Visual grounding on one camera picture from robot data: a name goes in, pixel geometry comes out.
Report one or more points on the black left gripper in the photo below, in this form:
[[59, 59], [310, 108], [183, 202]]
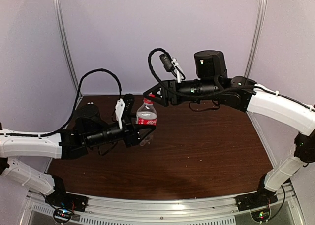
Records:
[[133, 136]]

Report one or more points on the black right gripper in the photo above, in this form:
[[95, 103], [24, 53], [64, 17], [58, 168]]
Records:
[[165, 86]]

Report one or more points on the clear cola bottle red label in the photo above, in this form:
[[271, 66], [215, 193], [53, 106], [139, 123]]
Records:
[[146, 113]]

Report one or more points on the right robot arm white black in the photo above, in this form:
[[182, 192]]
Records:
[[240, 93]]

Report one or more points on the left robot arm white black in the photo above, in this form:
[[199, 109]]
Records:
[[88, 132]]

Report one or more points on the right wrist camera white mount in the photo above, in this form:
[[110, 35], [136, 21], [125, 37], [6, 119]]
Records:
[[172, 66]]

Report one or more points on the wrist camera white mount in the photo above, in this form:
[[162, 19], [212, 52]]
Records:
[[123, 108], [172, 66]]

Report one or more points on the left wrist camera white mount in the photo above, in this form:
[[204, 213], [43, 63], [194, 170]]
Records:
[[123, 108]]

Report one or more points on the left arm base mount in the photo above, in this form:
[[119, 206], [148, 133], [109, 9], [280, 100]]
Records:
[[65, 208]]

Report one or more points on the aluminium front frame rail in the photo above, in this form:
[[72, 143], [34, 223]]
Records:
[[222, 210]]

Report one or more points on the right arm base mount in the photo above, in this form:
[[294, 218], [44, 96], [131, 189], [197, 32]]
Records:
[[258, 206]]

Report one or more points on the aluminium left corner post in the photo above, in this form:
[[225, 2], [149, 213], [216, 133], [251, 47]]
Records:
[[64, 43]]

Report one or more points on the aluminium corner post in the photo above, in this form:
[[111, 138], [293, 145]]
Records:
[[261, 13], [64, 43]]

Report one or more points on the aluminium right corner post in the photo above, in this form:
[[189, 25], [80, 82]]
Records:
[[261, 13]]

